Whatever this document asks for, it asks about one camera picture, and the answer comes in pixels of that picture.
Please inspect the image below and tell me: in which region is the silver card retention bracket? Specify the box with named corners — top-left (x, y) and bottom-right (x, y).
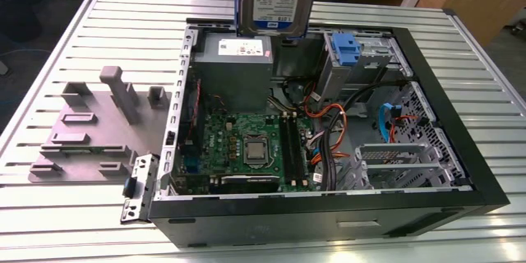
top-left (119, 152), bottom-right (161, 225)

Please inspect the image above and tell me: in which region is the orange wire with black plug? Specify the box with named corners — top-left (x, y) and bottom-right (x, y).
top-left (388, 115), bottom-right (427, 144)

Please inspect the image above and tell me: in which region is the CPU socket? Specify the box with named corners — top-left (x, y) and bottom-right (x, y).
top-left (240, 134), bottom-right (274, 169)

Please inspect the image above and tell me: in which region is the black graphics card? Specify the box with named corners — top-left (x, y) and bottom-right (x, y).
top-left (208, 174), bottom-right (283, 195)

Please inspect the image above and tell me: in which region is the yellow black wire bundle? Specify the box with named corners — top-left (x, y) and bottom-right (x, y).
top-left (266, 95), bottom-right (298, 113)

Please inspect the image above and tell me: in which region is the orange wire bundle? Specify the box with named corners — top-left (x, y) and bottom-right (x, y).
top-left (303, 81), bottom-right (350, 165)

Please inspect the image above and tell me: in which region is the green motherboard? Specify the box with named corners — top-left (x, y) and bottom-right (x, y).
top-left (172, 112), bottom-right (326, 195)

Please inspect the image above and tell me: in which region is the grey parts rack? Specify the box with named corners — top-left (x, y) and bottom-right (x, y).
top-left (27, 65), bottom-right (174, 184)

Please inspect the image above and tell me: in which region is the thin red wire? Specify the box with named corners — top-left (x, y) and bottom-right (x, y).
top-left (184, 78), bottom-right (203, 146)

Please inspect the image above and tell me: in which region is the green RAM stick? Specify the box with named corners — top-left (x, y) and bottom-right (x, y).
top-left (60, 148), bottom-right (101, 155)

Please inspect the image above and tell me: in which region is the grey power supply unit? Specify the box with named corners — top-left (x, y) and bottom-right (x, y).
top-left (191, 32), bottom-right (275, 115)

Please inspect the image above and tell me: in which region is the blue data wire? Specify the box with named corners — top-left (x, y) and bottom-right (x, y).
top-left (371, 102), bottom-right (406, 144)

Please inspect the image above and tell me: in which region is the silver optical drive bay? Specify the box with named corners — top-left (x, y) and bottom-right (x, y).
top-left (318, 30), bottom-right (414, 100)

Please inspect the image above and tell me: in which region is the black RAM slot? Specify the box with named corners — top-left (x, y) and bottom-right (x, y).
top-left (288, 111), bottom-right (308, 187)
top-left (279, 111), bottom-right (299, 188)

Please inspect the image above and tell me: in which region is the black open PC case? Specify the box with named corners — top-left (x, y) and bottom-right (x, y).
top-left (147, 18), bottom-right (513, 248)

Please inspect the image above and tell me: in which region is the silver CPU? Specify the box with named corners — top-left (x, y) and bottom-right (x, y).
top-left (244, 143), bottom-right (268, 160)

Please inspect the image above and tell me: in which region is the thick black cable bundle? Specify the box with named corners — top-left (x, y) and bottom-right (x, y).
top-left (318, 80), bottom-right (411, 190)

